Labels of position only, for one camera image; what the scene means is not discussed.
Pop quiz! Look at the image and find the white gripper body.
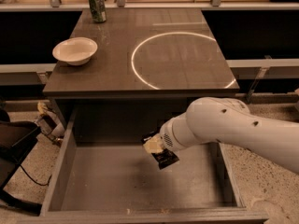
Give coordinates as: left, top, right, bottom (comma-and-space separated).
160, 113, 199, 152

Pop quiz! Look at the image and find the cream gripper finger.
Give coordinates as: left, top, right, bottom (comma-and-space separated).
143, 134, 164, 154

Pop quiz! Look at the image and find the black rxbar chocolate wrapper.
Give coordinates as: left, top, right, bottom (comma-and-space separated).
141, 132, 179, 170

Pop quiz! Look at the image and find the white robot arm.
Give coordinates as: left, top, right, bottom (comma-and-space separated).
142, 97, 299, 174

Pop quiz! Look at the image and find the grey cabinet with top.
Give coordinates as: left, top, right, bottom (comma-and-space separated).
44, 8, 239, 120

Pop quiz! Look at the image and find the open grey top drawer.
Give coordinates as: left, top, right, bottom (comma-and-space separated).
18, 104, 267, 224

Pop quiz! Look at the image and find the white ceramic bowl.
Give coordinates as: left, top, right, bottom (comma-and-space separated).
52, 37, 98, 66

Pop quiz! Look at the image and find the black chair base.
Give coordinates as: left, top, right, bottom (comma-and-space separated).
0, 109, 41, 215

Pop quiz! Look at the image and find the green soda can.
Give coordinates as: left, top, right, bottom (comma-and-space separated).
89, 0, 107, 23

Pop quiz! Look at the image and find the black cable on floor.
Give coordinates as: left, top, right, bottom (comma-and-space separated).
19, 163, 52, 188

